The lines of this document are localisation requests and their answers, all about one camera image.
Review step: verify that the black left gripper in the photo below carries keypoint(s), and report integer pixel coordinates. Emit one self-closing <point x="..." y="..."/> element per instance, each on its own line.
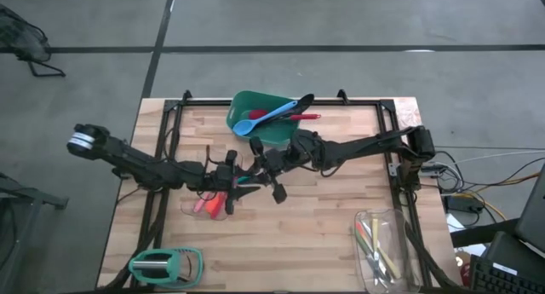
<point x="219" y="179"/>

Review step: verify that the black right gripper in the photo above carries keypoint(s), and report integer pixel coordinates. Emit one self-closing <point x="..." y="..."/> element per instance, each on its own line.
<point x="281" y="159"/>

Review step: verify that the small red silicone spatula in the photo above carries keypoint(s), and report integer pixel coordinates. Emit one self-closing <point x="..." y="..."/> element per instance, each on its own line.
<point x="220" y="204"/>

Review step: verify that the orange silicone spatula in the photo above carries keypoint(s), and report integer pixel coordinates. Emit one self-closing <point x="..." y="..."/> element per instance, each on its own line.
<point x="210" y="205"/>

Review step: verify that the blue silicone spoon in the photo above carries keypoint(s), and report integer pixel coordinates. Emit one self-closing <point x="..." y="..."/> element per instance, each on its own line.
<point x="243" y="127"/>

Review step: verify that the black kitchen utensil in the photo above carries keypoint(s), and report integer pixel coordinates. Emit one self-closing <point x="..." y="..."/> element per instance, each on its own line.
<point x="304" y="102"/>

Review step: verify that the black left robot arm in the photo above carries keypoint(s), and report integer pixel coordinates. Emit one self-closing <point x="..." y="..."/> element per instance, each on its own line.
<point x="140" y="164"/>

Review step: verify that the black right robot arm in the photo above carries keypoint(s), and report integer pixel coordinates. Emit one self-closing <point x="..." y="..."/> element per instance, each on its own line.
<point x="362" y="145"/>

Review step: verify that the teal plastic bin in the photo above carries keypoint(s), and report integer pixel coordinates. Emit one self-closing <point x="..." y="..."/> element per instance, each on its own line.
<point x="277" y="136"/>

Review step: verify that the crumpled clear plastic bag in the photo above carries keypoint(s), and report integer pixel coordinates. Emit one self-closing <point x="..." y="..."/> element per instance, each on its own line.
<point x="408" y="113"/>

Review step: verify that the black power brick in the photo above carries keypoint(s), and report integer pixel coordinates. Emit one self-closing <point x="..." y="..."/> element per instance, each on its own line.
<point x="462" y="203"/>

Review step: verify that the black metal cart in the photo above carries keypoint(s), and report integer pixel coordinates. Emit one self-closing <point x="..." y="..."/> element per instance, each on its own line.
<point x="21" y="200"/>

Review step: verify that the black keyboard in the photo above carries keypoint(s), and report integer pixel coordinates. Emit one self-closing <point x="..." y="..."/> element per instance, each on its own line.
<point x="502" y="281"/>

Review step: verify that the black mesh chair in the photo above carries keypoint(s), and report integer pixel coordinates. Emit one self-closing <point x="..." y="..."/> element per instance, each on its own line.
<point x="21" y="38"/>

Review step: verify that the dark laptop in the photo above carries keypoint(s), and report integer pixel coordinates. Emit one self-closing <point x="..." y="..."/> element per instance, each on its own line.
<point x="534" y="213"/>

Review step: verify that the teal frame with steel roller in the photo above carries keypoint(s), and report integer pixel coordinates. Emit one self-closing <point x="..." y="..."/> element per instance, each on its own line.
<point x="149" y="265"/>

